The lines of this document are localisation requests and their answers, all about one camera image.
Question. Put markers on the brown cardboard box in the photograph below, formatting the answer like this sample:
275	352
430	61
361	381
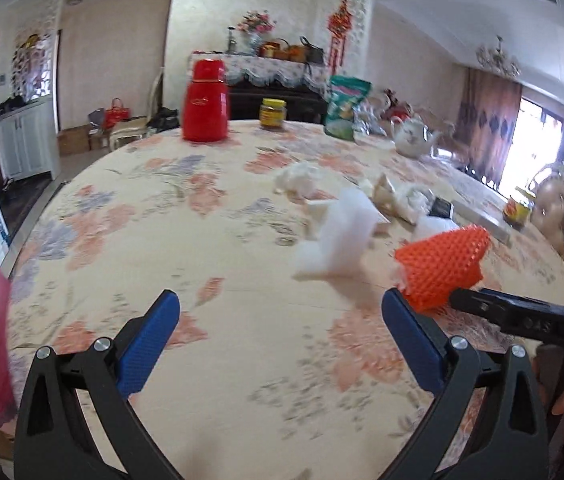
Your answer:
73	141

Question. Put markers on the yellow-lidded red-label jar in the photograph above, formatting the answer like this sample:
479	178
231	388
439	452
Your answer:
517	210

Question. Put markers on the red knot wall ornament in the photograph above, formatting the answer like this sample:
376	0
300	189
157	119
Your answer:
339	25

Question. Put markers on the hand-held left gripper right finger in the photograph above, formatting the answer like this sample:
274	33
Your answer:
412	340

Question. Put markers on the orange foam fruit net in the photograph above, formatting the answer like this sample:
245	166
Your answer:
442	265

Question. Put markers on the long grey box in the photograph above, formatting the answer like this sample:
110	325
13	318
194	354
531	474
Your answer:
482	220

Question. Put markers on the brown patterned curtain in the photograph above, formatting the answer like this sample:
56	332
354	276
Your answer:
489	125

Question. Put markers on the white foam piece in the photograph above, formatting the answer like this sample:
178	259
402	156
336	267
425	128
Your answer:
342	240

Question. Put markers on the white plastic bag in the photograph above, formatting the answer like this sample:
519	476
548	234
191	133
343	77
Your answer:
404	197

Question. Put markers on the chandelier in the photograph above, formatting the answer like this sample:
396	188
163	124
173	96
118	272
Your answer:
499	57

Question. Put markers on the black piano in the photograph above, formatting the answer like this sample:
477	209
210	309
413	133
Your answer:
302	102

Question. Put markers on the lace piano cover cloth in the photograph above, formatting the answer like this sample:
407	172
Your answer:
272	70

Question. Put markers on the woven basket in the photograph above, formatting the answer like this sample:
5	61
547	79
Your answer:
274	50

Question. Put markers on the black cardboard box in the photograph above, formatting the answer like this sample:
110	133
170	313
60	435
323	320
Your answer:
442	208

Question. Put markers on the white cabinet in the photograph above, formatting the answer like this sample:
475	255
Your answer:
27	140

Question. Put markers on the green snack bag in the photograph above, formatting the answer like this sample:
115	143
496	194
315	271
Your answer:
344	107

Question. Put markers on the red bag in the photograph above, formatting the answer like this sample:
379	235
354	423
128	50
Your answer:
116	115

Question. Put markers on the flower bouquet in vase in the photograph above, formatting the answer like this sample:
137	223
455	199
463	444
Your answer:
256	25

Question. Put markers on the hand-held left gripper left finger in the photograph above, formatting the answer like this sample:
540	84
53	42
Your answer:
152	340

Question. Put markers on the black handbag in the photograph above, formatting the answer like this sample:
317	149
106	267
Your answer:
312	52

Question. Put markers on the white floral teapot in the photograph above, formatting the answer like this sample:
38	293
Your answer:
412	137

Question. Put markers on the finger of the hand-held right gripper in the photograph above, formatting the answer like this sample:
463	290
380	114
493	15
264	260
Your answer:
527	317

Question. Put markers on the red thermos jug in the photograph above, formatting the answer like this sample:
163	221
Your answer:
206	105

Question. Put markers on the ornate cream sofa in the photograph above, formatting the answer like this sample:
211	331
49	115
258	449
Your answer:
449	135

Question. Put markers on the white tissue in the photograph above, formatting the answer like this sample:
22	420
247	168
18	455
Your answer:
297	177

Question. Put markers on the yellow-lidded dark sauce jar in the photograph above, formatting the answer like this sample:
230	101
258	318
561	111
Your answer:
273	116

